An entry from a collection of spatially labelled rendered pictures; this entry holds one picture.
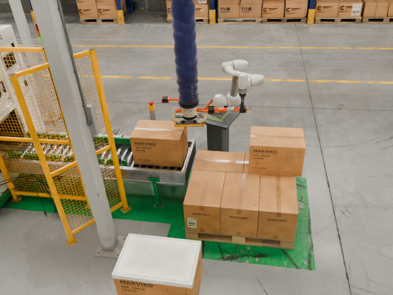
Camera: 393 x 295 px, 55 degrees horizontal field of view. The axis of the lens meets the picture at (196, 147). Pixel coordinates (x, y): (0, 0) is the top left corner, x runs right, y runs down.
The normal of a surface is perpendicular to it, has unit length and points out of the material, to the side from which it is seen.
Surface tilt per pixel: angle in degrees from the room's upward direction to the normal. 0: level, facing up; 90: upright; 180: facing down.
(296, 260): 0
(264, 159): 90
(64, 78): 90
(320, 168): 0
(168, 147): 90
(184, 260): 0
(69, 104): 90
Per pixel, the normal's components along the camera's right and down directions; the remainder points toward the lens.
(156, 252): -0.04, -0.81
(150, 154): -0.16, 0.58
